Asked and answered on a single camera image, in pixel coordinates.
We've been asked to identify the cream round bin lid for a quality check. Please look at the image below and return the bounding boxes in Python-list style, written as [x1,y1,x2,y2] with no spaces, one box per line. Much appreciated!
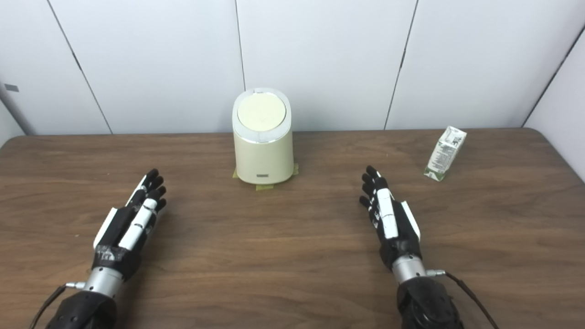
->
[237,91,287,132]

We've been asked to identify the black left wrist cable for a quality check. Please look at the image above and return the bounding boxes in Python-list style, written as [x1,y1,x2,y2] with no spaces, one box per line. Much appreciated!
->
[30,282,87,329]

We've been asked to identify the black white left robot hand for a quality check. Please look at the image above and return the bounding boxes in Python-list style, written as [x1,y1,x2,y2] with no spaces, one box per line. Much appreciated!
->
[93,169,167,281]

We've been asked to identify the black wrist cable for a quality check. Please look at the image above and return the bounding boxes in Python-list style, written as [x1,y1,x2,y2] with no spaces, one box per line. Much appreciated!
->
[426,270,500,329]
[30,282,87,329]

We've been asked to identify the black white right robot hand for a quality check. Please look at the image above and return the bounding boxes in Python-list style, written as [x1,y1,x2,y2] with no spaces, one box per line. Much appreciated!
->
[359,165,422,271]

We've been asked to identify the white green milk carton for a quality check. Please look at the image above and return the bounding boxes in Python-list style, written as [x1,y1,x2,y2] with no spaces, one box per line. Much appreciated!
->
[424,126,468,182]

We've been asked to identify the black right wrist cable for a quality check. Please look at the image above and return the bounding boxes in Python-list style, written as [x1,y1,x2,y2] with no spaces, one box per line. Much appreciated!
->
[426,270,500,329]

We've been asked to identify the cream-colored round bin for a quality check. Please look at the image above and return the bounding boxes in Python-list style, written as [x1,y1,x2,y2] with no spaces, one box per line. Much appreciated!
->
[232,88,295,185]

